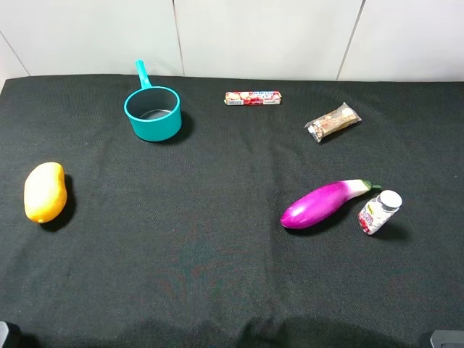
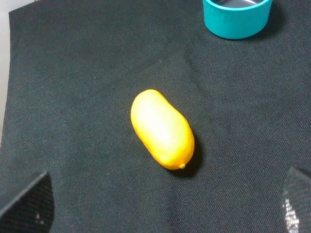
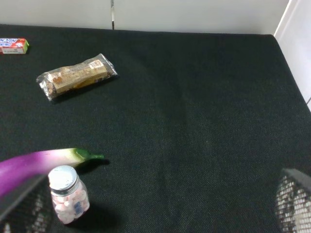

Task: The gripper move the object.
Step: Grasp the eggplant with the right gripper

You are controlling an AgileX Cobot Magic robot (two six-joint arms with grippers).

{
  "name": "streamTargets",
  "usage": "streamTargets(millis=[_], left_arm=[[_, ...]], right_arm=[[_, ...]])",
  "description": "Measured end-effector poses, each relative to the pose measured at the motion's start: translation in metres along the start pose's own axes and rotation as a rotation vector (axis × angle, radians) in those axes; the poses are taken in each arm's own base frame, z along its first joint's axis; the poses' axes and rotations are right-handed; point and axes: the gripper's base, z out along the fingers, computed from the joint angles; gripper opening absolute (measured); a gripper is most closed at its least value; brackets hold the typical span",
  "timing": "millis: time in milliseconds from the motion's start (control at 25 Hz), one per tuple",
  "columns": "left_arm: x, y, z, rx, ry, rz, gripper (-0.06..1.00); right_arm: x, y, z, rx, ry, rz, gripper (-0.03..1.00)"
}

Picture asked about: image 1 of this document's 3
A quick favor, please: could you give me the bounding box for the purple eggplant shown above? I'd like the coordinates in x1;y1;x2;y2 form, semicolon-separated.
280;179;381;229

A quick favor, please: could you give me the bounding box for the red candy roll pack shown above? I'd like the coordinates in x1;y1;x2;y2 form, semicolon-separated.
224;91;282;106

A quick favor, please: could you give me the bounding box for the black table cloth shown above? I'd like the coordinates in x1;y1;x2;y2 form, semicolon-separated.
1;75;463;347

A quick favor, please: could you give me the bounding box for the teal saucepan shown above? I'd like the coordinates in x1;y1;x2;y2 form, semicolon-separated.
123;59;182;142

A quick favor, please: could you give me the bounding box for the brown snack bar wrapper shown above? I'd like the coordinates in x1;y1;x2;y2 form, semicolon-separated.
304;102;362;143

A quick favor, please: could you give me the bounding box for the small white-capped bottle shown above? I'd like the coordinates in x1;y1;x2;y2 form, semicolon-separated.
358;190;402;236

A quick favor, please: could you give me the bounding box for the yellow mango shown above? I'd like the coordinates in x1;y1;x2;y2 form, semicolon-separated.
24;162;67;224

